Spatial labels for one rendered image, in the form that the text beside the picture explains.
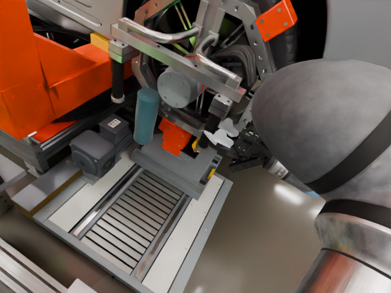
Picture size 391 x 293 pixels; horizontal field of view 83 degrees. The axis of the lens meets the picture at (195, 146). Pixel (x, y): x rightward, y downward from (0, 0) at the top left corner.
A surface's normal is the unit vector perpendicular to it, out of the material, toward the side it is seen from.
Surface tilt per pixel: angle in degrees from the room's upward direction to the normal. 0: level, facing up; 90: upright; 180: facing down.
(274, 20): 90
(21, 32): 90
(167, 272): 0
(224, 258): 0
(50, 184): 0
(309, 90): 60
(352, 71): 27
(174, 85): 90
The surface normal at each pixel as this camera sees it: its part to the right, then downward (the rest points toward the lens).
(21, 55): 0.86, 0.50
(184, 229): 0.26, -0.64
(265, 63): -0.43, 0.58
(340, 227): -0.98, 0.01
